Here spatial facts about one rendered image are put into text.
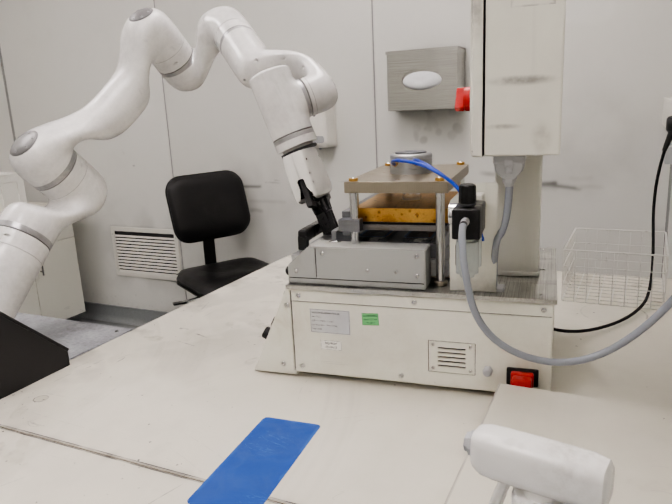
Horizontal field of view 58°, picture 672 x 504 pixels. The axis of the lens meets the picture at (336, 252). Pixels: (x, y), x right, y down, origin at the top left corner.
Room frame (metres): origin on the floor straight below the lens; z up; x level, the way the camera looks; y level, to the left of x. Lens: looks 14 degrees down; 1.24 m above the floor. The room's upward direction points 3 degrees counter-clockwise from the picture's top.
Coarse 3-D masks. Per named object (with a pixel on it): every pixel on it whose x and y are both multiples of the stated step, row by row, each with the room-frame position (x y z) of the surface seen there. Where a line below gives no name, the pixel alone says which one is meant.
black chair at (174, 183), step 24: (168, 192) 2.87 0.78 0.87; (192, 192) 2.91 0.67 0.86; (216, 192) 2.98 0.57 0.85; (240, 192) 3.04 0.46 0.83; (192, 216) 2.87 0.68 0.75; (216, 216) 2.94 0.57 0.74; (240, 216) 3.00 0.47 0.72; (192, 240) 2.86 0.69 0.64; (216, 264) 2.92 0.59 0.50; (240, 264) 2.93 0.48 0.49; (264, 264) 2.88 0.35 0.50; (192, 288) 2.64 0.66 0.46; (216, 288) 2.57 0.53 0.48
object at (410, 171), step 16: (400, 160) 1.03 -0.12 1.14; (416, 160) 1.02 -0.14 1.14; (368, 176) 1.11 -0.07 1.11; (384, 176) 1.10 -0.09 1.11; (400, 176) 1.09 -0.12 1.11; (416, 176) 1.07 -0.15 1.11; (432, 176) 1.06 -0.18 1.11; (448, 176) 1.05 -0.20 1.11; (464, 176) 1.18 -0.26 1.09; (352, 192) 1.04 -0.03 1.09; (368, 192) 1.03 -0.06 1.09; (384, 192) 1.03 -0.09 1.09; (400, 192) 1.02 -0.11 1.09; (416, 192) 1.01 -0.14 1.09; (432, 192) 1.00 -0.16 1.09; (448, 192) 0.99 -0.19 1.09
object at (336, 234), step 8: (336, 232) 1.12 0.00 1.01; (360, 232) 1.28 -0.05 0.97; (320, 240) 1.22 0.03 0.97; (328, 240) 1.22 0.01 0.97; (344, 240) 1.16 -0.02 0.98; (448, 248) 1.10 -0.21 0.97; (296, 256) 1.11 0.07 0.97; (448, 256) 1.04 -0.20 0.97; (432, 264) 1.02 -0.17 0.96; (448, 264) 1.02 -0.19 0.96; (432, 272) 1.02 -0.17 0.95; (448, 272) 1.02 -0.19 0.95
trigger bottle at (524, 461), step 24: (480, 432) 0.33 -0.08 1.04; (504, 432) 0.33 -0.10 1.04; (480, 456) 0.32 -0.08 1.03; (504, 456) 0.31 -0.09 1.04; (528, 456) 0.31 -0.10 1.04; (552, 456) 0.30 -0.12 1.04; (576, 456) 0.30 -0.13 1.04; (600, 456) 0.30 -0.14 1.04; (504, 480) 0.31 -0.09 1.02; (528, 480) 0.31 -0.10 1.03; (552, 480) 0.30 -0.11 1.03; (576, 480) 0.29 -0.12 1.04; (600, 480) 0.29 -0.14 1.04
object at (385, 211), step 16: (368, 208) 1.07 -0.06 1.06; (384, 208) 1.06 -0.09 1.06; (400, 208) 1.05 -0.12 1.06; (416, 208) 1.04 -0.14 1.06; (432, 208) 1.03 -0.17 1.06; (368, 224) 1.07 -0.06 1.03; (384, 224) 1.06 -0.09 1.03; (400, 224) 1.05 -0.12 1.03; (416, 224) 1.04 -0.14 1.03; (432, 224) 1.03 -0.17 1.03; (448, 224) 1.04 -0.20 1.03
